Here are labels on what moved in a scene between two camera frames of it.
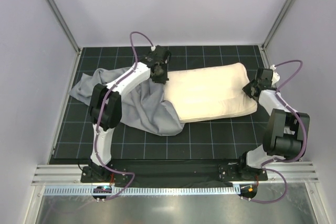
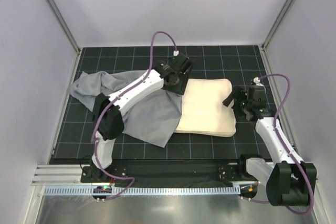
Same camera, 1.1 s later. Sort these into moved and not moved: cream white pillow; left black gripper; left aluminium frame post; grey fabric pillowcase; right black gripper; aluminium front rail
Moved: cream white pillow; left black gripper; grey fabric pillowcase; right black gripper
Not moved: left aluminium frame post; aluminium front rail
